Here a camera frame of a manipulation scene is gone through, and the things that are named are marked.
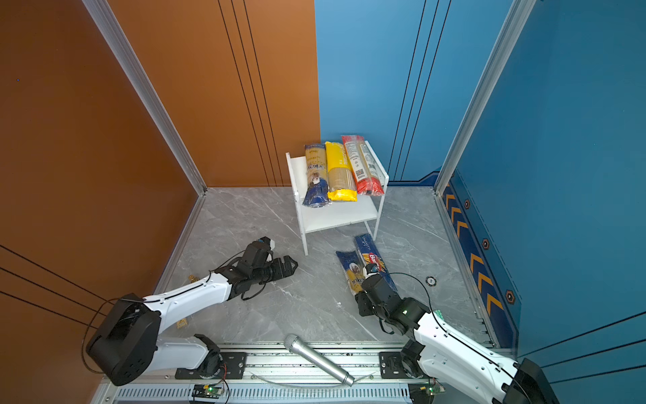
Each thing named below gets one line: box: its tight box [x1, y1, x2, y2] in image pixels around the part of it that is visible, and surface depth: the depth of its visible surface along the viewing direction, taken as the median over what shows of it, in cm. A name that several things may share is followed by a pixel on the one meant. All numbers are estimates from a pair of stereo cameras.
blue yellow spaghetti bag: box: [335, 249, 366, 295], surface depth 88 cm
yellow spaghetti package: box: [324, 141, 358, 202], surface depth 77 cm
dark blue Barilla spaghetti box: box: [354, 233, 398, 291], surface depth 96 cm
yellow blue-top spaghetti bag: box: [302, 143, 331, 208], surface depth 76 cm
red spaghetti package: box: [341, 135, 386, 197], surface depth 78 cm
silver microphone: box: [283, 333, 355, 387], surface depth 75 cm
